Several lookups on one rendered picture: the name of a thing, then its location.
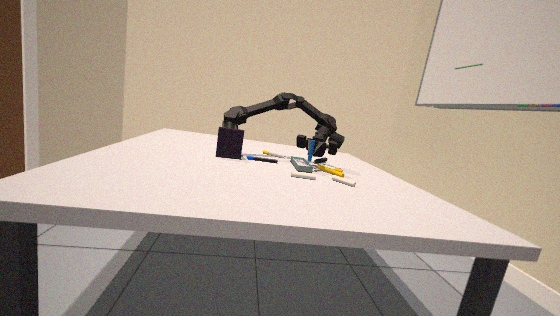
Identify beige cylinder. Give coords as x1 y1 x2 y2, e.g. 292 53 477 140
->
332 175 356 187
291 171 316 180

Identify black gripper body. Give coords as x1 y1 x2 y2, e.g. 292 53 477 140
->
296 131 338 155

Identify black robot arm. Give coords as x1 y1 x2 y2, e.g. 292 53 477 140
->
222 92 345 149

